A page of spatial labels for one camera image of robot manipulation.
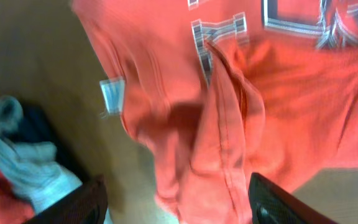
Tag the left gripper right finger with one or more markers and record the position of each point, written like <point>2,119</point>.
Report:
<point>270,204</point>

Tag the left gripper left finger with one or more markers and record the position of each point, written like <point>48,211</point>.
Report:
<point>88,204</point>

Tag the red printed t-shirt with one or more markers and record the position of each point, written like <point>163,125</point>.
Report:
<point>218,90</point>

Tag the folded navy garment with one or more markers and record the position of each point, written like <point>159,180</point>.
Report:
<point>35,127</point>

